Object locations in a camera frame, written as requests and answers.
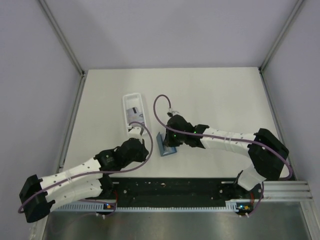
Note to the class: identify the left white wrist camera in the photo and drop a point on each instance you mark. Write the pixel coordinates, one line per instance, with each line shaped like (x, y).
(135, 132)

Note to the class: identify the right aluminium corner post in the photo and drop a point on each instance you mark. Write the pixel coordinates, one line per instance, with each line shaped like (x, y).
(297, 8)

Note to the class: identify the silver VIP card middle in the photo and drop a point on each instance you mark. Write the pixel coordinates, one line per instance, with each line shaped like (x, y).
(134, 114)

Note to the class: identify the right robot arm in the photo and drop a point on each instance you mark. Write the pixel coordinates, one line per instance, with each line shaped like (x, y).
(267, 154)

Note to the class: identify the blue leather card holder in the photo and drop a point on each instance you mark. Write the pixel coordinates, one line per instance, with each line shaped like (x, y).
(164, 150)

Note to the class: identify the left aluminium corner post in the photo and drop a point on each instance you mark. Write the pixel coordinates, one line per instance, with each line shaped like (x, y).
(60, 36)

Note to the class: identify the aluminium corner post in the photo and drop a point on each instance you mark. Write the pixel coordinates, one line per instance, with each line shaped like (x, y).
(60, 36)
(297, 8)

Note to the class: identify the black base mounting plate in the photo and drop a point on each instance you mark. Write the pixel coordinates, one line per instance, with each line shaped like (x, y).
(217, 188)

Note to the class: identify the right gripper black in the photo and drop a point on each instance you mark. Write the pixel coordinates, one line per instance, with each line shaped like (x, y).
(168, 141)

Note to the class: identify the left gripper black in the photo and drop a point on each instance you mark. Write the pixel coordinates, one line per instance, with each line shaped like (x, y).
(144, 153)

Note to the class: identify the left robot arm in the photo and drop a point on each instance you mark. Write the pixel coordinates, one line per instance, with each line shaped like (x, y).
(91, 180)

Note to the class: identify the grey slotted cable duct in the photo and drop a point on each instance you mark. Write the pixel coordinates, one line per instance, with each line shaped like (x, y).
(78, 206)

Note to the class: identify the aluminium frame rail front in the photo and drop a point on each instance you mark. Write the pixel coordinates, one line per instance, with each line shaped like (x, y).
(286, 191)

